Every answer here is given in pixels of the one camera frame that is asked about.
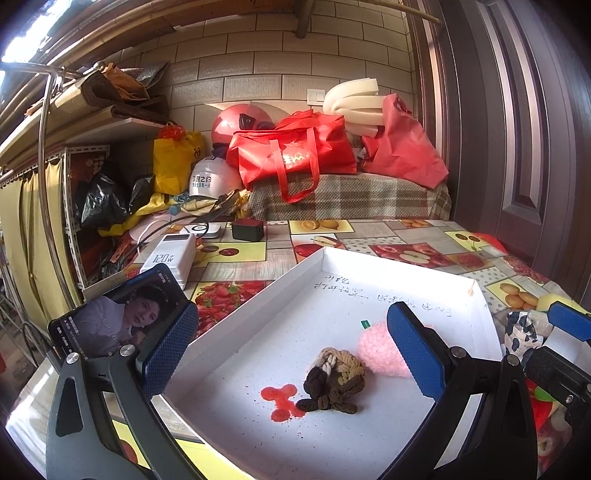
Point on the yellow brown paper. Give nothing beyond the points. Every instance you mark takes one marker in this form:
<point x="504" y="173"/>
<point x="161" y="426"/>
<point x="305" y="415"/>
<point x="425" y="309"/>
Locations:
<point x="122" y="78"/>

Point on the brown folded mat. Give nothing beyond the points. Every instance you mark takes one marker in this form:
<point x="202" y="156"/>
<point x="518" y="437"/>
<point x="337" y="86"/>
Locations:
<point x="134" y="110"/>

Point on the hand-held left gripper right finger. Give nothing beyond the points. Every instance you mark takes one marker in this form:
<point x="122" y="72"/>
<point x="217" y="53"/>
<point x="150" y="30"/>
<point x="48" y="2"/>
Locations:
<point x="415" y="350"/>

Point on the red tote bag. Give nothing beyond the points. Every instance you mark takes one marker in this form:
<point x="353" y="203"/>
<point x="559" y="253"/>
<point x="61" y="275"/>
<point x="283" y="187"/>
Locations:
<point x="295" y="152"/>

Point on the small black box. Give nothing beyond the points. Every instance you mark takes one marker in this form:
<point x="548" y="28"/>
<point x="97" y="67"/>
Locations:
<point x="247" y="230"/>

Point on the grey metal shelf rack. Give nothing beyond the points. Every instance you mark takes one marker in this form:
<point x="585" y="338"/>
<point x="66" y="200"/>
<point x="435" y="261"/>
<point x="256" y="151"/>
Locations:
<point x="71" y="221"/>

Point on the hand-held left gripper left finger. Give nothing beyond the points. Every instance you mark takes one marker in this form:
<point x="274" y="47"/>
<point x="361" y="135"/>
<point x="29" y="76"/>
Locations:
<point x="171" y="344"/>

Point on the large black plastic bag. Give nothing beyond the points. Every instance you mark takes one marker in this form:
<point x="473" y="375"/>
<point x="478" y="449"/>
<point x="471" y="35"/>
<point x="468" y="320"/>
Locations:
<point x="101" y="198"/>

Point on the cow print cloth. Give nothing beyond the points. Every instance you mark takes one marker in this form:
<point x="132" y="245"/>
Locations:
<point x="521" y="327"/>

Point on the red ornament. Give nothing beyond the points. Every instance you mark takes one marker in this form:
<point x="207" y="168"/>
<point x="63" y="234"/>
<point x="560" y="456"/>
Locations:
<point x="171" y="131"/>

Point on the red plastic bag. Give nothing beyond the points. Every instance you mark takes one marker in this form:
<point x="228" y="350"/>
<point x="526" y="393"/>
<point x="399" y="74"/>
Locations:
<point x="406" y="147"/>

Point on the fruit print tablecloth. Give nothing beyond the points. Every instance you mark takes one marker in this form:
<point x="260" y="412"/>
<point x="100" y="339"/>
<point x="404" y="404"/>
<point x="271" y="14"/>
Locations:
<point x="258" y="251"/>

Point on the bamboo pole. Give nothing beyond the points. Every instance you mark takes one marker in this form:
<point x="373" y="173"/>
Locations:
<point x="415" y="10"/>

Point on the wooden post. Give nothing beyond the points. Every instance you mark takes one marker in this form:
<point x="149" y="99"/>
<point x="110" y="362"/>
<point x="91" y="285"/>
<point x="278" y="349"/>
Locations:
<point x="304" y="18"/>

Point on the plaid cloth covered bench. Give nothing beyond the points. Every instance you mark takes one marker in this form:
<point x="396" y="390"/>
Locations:
<point x="369" y="198"/>

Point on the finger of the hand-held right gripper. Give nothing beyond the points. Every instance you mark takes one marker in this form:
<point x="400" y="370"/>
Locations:
<point x="568" y="318"/>
<point x="558" y="374"/>

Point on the white round charger pad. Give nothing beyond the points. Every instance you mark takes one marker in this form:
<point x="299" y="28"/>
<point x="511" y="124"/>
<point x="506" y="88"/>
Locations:
<point x="203" y="230"/>

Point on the brown panel door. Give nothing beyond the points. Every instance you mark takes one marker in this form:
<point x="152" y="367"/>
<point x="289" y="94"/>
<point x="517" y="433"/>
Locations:
<point x="531" y="138"/>

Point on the red helmet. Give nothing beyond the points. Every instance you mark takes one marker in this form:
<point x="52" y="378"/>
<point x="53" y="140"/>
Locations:
<point x="231" y="122"/>

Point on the yellow curtain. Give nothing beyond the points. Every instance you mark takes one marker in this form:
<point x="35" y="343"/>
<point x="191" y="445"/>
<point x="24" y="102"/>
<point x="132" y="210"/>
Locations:
<point x="27" y="230"/>

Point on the white helmet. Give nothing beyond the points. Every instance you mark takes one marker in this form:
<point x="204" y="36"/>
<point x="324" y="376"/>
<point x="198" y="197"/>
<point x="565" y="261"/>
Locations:
<point x="217" y="177"/>

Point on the white power bank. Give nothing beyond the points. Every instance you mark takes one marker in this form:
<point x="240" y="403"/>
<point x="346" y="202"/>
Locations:
<point x="168" y="258"/>

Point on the white cardboard box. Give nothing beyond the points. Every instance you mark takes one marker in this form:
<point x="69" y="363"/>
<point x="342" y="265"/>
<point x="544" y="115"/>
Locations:
<point x="300" y="323"/>

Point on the white foam pads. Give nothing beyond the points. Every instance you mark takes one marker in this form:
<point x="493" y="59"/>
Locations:
<point x="355" y="104"/>

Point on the black smartphone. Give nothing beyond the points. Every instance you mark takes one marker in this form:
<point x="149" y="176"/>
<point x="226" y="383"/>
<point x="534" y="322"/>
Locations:
<point x="120" y="314"/>

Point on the shelf with yellow curtain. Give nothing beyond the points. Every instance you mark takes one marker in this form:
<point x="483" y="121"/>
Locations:
<point x="42" y="138"/>

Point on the pink fluffy ball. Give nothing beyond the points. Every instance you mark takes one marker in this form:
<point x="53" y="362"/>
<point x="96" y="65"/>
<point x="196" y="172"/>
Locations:
<point x="378" y="350"/>

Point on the white wall switch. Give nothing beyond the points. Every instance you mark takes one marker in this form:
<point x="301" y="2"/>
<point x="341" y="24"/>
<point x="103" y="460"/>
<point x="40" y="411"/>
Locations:
<point x="316" y="96"/>

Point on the yellow cloth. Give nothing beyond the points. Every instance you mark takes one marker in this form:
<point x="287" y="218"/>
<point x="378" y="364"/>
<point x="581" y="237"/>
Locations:
<point x="147" y="207"/>

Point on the grey foil bag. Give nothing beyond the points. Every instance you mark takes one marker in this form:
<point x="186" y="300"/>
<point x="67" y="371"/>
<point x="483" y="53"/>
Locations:
<point x="154" y="73"/>

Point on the yellow shopping bag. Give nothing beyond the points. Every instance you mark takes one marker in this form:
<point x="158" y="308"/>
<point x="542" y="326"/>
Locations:
<point x="173" y="164"/>

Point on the small black plastic bag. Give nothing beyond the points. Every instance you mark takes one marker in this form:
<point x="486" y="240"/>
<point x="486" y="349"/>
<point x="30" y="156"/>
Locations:
<point x="141" y="189"/>

